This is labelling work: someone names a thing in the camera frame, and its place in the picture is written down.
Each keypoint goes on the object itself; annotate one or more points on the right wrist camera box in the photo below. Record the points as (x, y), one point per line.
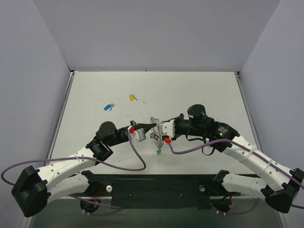
(167, 128)

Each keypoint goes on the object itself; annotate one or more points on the blue tag key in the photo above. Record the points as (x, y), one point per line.
(109, 107)

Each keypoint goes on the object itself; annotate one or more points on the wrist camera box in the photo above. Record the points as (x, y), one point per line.
(167, 128)
(136, 136)

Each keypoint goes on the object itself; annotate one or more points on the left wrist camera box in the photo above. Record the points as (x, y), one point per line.
(136, 136)

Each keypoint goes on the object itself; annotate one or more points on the yellow tag key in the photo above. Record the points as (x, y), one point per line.
(132, 97)

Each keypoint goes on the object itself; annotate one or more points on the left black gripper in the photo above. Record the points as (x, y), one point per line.
(135, 127)

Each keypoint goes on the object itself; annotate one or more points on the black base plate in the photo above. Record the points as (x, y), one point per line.
(143, 191)

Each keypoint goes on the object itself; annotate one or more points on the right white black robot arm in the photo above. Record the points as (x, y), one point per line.
(278, 185)

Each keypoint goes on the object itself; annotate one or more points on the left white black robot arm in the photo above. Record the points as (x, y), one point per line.
(35, 188)

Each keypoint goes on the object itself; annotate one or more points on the large metal keyring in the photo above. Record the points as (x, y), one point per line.
(159, 142)

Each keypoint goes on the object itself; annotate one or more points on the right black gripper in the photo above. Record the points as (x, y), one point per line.
(176, 127)

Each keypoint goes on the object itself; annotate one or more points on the green key tag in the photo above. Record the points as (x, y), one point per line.
(158, 152)

